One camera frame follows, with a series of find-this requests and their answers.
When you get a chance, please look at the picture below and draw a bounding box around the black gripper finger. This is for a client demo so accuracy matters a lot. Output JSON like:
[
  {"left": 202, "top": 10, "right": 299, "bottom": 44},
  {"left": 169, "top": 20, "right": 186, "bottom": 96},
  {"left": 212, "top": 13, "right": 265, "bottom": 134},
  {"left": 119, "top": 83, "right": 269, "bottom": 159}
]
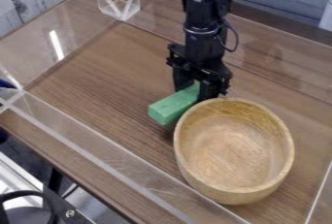
[
  {"left": 173, "top": 68, "right": 197, "bottom": 91},
  {"left": 198, "top": 80, "right": 229, "bottom": 102}
]

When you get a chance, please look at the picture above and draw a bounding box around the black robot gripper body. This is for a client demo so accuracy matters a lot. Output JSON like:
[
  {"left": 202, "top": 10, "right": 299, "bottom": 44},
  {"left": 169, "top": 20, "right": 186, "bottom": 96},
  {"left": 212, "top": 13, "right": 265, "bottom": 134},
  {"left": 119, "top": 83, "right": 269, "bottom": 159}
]
[{"left": 166, "top": 23, "right": 232, "bottom": 88}]

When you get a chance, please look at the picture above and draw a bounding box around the green rectangular block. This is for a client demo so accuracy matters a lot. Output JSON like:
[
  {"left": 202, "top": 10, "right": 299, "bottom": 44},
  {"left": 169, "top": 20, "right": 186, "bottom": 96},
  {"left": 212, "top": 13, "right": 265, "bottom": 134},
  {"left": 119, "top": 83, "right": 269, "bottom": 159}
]
[{"left": 147, "top": 83, "right": 200, "bottom": 125}]

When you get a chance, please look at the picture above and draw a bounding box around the brown wooden bowl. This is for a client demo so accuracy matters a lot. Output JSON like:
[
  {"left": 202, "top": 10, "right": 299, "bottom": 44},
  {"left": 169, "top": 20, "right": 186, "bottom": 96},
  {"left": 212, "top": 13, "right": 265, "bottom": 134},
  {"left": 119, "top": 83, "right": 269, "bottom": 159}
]
[{"left": 174, "top": 98, "right": 295, "bottom": 205}]

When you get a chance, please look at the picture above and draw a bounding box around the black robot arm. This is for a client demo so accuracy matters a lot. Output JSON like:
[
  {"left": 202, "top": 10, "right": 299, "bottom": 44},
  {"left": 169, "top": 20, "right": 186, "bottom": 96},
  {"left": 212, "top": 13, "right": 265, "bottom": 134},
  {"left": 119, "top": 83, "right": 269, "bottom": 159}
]
[{"left": 168, "top": 0, "right": 236, "bottom": 102}]

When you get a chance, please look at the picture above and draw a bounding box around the black table leg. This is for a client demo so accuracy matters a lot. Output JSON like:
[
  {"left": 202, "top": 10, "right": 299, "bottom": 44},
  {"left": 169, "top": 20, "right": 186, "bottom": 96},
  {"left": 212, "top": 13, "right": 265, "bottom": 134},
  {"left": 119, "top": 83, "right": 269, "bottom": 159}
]
[{"left": 48, "top": 169, "right": 63, "bottom": 194}]

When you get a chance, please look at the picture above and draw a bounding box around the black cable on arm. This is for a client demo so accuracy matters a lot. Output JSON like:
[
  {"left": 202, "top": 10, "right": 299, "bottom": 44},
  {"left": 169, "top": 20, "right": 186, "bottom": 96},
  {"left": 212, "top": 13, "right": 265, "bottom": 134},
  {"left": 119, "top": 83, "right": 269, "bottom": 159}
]
[{"left": 216, "top": 17, "right": 240, "bottom": 53}]

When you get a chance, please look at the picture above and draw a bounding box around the black metal bracket with screw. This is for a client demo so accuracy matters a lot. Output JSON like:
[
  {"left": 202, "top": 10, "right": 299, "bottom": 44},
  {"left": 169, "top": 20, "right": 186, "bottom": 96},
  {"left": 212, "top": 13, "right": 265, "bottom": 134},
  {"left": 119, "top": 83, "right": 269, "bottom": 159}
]
[{"left": 42, "top": 187, "right": 97, "bottom": 224}]

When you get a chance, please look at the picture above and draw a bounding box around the black cable lower left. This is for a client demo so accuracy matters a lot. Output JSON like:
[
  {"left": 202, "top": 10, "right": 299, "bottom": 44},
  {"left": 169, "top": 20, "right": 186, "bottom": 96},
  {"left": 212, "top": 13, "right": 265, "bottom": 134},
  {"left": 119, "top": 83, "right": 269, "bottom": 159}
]
[{"left": 0, "top": 190, "right": 55, "bottom": 224}]

